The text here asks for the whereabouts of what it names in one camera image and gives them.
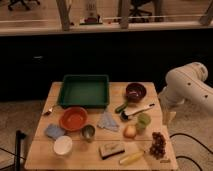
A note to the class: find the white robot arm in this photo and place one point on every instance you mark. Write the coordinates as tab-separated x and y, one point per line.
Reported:
185	83

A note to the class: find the small metal cup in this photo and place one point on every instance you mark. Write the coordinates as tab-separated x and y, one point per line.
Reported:
88	133

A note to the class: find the light green cup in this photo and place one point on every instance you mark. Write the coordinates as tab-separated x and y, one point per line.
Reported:
143	120

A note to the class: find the green plastic tray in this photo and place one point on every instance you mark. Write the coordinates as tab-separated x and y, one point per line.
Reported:
89	91

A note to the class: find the green cucumber toy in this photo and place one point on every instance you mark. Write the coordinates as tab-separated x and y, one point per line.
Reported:
121	107

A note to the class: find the dark red bowl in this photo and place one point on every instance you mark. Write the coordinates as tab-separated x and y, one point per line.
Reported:
135	92

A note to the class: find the light blue cloth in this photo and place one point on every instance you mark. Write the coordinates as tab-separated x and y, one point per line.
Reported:
106	121

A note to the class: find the orange plastic bowl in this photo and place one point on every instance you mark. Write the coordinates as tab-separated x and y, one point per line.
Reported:
73	119

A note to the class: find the wooden block eraser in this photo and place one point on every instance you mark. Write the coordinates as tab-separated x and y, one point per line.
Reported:
110	149

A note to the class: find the blue sponge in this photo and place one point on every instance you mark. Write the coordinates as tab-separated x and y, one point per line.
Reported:
54	131

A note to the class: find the yellow banana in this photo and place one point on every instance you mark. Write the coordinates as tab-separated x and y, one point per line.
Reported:
131	158

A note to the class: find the bunch of dark grapes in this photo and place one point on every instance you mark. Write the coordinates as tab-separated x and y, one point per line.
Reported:
157	148

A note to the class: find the white handled dish brush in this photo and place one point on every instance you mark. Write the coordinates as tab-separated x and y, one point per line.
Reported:
127	115

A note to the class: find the black stand post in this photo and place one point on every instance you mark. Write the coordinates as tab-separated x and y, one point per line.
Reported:
19	137

